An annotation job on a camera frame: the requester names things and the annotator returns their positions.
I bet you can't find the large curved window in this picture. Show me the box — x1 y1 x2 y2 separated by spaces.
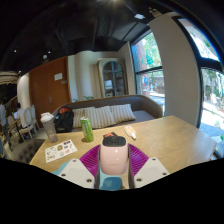
178 18 224 158

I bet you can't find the black-framed window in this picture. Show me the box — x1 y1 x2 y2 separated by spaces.
130 29 166 116

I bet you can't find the green drink can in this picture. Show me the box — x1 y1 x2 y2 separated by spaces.
79 116 95 143

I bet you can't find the striped cushion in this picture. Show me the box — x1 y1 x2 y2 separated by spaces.
109 103 137 125
71 105 117 130

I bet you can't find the brown wooden door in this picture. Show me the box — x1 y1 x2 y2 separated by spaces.
28 55 72 128

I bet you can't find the pink computer mouse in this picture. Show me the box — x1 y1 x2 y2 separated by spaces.
99 132 130 177

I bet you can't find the group of white chairs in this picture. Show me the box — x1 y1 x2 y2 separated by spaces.
7 104 39 141

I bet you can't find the brown curved sofa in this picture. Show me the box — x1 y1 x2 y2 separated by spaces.
51 94 164 134

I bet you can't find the black backpack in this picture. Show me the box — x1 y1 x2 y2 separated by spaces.
54 105 75 134

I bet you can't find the clear shaker bottle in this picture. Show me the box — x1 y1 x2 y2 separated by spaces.
40 112 59 144

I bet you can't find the cream plastic tube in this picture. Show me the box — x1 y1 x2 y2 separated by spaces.
124 125 138 141

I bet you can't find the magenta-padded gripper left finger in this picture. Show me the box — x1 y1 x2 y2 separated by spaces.
57 144 101 190

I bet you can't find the white sticker sheet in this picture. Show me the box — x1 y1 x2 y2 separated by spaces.
44 139 79 164

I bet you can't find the grey tufted bench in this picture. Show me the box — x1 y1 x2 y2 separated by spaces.
6 138 46 164

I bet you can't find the person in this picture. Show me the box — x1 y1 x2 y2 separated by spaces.
0 101 10 149
14 102 28 123

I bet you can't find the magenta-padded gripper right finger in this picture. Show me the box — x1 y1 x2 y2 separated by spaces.
127 143 170 189

